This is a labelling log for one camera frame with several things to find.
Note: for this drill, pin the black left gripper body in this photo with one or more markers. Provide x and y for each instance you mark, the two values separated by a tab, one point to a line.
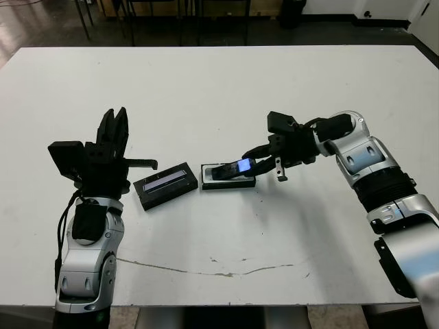
104	176

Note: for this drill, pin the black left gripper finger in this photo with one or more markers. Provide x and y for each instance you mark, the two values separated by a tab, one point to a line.
106	128
121	133

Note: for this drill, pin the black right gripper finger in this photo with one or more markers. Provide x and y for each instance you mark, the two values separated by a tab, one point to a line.
264	166
257	151

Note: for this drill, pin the black floor doorstop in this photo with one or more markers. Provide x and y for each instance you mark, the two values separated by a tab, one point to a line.
367	14

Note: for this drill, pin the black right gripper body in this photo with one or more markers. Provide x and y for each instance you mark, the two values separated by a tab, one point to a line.
298	147

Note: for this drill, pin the robot lower body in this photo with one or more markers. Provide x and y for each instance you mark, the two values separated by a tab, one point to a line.
223	318

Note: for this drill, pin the black trash bin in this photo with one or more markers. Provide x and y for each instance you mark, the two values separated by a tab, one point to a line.
293	13

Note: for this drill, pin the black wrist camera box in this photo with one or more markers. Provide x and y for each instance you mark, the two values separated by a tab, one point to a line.
279	121
67	157

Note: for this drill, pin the black box base white insert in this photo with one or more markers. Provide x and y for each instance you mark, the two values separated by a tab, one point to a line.
226	185

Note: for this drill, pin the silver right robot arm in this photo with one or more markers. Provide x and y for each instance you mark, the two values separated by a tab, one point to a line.
363	150

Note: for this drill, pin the black box lid silver print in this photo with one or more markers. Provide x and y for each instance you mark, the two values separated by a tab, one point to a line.
164	192

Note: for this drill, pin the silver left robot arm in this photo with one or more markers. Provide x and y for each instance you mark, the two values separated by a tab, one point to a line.
87	270

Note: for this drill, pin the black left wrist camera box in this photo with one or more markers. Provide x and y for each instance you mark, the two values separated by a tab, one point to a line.
67	157

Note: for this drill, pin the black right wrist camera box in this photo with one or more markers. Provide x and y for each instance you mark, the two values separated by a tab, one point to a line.
279	121

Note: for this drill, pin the black phone-like camera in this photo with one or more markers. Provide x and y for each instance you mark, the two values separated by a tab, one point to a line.
226	170

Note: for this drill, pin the white door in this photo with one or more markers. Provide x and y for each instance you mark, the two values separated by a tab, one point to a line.
420	18

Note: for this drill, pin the light wooden crate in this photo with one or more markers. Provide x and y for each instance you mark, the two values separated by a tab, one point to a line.
264	10
111	7

